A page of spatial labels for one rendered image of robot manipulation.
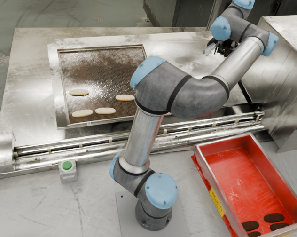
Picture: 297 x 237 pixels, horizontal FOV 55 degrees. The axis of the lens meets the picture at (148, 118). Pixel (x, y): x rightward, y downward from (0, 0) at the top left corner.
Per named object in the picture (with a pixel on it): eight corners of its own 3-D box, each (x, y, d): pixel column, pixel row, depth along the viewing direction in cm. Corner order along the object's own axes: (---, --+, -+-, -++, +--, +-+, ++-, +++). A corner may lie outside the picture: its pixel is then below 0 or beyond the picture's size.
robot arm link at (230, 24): (239, 34, 93) (255, 15, 97) (210, 19, 96) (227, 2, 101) (233, 51, 100) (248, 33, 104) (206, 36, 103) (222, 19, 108)
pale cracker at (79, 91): (68, 95, 144) (68, 94, 143) (68, 89, 146) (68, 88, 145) (89, 95, 147) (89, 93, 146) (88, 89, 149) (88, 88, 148)
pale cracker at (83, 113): (73, 118, 138) (72, 117, 137) (71, 112, 140) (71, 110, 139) (93, 114, 141) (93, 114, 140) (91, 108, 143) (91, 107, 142)
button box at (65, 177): (60, 188, 124) (57, 175, 116) (58, 173, 129) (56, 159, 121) (79, 185, 127) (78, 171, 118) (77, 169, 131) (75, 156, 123)
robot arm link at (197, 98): (213, 116, 67) (286, 27, 93) (174, 92, 70) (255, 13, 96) (200, 143, 76) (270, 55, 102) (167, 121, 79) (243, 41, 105)
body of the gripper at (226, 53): (212, 55, 122) (220, 35, 111) (215, 40, 126) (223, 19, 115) (230, 59, 122) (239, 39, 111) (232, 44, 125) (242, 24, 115)
